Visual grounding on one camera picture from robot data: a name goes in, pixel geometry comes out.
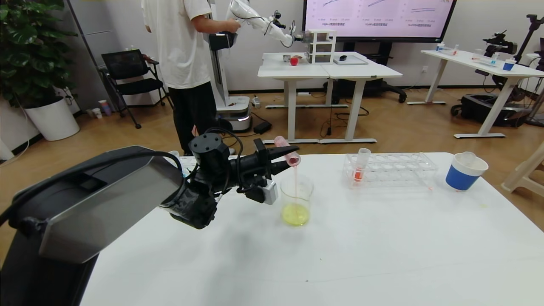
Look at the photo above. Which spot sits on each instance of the white standing desk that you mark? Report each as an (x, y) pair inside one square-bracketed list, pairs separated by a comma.
[(467, 60), (276, 70), (365, 72)]

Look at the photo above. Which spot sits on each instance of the large wall display screen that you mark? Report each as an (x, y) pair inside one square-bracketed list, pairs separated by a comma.
[(382, 19)]

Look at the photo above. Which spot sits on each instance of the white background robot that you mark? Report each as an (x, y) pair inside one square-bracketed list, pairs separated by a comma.
[(231, 108)]

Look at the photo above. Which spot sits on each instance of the pink tumbler cup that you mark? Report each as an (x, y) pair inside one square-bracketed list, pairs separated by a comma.
[(105, 108)]

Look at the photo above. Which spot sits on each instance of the blue and white paper cup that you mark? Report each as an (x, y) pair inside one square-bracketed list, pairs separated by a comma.
[(461, 178)]

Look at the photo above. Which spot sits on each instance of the white power strip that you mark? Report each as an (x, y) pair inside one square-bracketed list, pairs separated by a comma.
[(256, 102)]

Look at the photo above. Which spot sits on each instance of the grey flat pad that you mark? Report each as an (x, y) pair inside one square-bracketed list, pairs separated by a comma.
[(355, 61)]

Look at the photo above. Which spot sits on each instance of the black display stand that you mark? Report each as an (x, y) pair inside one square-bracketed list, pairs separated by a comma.
[(382, 86)]

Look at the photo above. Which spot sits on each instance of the black tripod stand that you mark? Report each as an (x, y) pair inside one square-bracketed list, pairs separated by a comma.
[(533, 24)]

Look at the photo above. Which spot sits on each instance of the black camera rig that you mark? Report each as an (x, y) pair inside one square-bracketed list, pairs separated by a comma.
[(499, 42)]

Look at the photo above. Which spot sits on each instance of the red pigment test tube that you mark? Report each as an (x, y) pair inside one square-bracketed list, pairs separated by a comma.
[(359, 174), (292, 158)]

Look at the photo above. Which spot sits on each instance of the black power adapter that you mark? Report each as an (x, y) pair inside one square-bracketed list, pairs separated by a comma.
[(262, 127)]

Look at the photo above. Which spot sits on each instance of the small white cup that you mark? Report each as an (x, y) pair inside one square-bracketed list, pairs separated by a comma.
[(97, 113)]

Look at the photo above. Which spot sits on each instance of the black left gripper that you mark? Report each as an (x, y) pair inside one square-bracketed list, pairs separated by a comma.
[(259, 157)]

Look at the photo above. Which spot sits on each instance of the white plant pot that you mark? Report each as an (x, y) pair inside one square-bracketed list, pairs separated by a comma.
[(52, 120)]

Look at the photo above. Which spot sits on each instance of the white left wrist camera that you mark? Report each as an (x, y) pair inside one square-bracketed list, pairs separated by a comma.
[(270, 193)]

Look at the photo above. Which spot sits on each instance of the clear acrylic test tube rack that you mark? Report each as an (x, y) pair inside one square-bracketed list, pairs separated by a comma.
[(384, 171), (189, 161)]

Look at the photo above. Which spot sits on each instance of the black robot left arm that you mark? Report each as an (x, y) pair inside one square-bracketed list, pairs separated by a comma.
[(106, 191)]

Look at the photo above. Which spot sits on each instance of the yellow pigment test tube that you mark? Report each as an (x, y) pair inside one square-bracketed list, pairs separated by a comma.
[(468, 158)]

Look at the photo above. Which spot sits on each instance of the small blue paper cup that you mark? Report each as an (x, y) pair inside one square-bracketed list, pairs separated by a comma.
[(507, 66)]

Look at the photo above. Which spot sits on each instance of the person in white shirt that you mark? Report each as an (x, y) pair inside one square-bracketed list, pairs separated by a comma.
[(182, 46)]

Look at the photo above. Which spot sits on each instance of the beige plastic stool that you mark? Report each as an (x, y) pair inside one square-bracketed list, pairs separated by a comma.
[(525, 173)]

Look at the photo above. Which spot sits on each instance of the black office chair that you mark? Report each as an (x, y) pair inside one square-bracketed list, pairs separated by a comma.
[(126, 67)]

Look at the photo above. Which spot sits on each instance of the white drawer unit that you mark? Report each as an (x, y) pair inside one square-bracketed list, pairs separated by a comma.
[(321, 47)]

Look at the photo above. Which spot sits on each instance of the green leafy plant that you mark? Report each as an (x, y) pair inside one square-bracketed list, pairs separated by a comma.
[(29, 51)]

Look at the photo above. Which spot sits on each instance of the clear glass beaker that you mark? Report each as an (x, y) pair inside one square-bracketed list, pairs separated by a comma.
[(296, 214)]

